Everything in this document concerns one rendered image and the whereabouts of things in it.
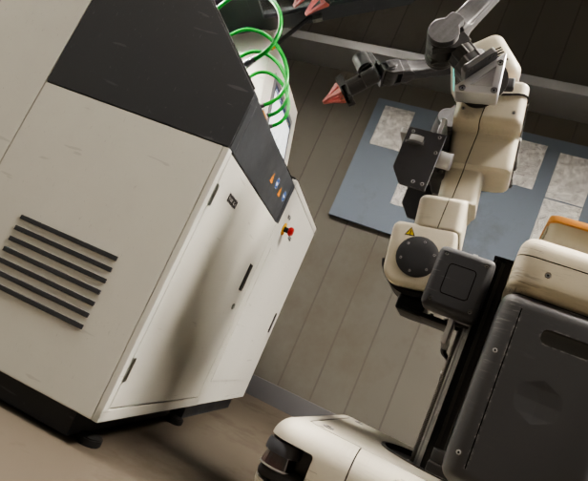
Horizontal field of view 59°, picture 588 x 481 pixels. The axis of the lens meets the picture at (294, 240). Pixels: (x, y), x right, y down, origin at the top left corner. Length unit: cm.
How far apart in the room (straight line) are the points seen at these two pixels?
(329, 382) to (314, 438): 217
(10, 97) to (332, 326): 227
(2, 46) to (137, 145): 55
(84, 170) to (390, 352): 224
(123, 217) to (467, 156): 89
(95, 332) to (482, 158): 105
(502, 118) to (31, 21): 133
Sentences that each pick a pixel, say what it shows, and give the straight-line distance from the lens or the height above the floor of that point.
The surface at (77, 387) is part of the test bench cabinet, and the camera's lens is 136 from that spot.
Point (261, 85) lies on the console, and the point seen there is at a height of 130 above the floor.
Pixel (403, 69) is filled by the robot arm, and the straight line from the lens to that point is 190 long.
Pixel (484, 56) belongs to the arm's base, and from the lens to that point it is 135.
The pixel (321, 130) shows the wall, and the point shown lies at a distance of 377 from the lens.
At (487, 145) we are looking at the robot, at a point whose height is 107.
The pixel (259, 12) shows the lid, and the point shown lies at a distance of 230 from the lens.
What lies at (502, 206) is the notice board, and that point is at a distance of 340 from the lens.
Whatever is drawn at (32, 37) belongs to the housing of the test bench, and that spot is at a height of 90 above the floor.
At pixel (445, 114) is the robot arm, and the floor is 126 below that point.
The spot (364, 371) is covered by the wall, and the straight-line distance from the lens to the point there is 324.
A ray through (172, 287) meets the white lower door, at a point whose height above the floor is 42.
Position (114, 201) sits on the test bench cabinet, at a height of 55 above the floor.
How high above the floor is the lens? 42
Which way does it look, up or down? 10 degrees up
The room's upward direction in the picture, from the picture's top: 24 degrees clockwise
